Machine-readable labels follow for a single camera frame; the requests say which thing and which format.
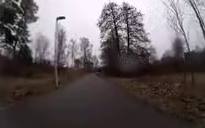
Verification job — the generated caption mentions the row of bare trees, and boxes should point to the row of bare trees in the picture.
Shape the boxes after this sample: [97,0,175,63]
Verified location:
[34,31,99,69]

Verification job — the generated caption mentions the tall dark tree cluster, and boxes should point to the tall dark tree cluster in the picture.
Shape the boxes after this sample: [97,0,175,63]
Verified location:
[97,1,153,73]

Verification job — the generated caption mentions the grey asphalt path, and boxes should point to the grey asphalt path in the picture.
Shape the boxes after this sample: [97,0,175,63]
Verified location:
[0,73,194,128]

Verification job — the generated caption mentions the pale street lamp pole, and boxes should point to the pale street lamp pole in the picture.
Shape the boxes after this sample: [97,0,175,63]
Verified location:
[53,15,67,90]

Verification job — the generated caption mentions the dry grass verge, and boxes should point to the dry grass verge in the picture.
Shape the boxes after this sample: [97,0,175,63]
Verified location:
[104,72,205,128]
[0,68,91,111]

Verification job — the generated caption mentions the dark hedge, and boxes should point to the dark hedge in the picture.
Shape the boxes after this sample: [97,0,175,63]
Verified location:
[0,53,91,79]

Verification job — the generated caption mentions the dark conifer trees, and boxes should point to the dark conifer trees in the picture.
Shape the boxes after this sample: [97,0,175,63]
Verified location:
[0,0,39,66]

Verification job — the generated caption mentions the leaning bare tree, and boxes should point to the leaning bare tree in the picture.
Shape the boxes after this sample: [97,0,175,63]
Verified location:
[163,0,205,91]

